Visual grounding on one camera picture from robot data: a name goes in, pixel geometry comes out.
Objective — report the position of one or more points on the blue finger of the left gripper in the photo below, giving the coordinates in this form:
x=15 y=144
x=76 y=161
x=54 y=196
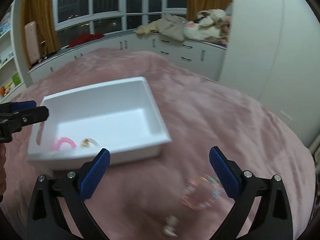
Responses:
x=23 y=107
x=26 y=117

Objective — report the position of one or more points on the white wardrobe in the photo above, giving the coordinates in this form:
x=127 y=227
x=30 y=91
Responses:
x=273 y=56

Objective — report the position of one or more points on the large window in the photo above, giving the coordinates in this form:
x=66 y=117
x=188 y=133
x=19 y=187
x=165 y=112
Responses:
x=73 y=18

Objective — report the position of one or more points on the white drawer cabinet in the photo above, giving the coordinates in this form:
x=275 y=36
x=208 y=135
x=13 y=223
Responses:
x=200 y=57

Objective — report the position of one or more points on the person's left hand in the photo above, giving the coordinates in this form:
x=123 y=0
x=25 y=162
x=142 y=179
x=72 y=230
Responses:
x=3 y=176

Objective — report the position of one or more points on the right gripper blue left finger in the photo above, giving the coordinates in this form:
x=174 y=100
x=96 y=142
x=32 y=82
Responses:
x=45 y=216

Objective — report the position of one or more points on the white shelf with items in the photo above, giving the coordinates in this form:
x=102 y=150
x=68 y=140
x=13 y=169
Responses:
x=15 y=76

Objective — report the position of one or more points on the pink plush blanket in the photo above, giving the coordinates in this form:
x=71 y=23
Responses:
x=133 y=200

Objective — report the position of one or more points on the pink suitcase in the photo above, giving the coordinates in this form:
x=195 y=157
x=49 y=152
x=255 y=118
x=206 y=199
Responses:
x=32 y=42

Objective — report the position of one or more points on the red cloth on windowsill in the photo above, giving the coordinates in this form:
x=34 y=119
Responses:
x=84 y=38

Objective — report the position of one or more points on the beige clothes pile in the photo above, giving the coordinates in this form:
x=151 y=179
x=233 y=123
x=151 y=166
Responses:
x=210 y=26

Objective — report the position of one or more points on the left orange curtain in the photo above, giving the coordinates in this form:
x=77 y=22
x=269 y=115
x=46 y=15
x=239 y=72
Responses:
x=41 y=12

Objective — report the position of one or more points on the white rectangular storage box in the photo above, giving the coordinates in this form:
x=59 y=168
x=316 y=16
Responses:
x=121 y=116

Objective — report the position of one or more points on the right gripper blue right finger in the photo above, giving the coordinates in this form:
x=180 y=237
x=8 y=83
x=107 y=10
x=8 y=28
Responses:
x=273 y=219

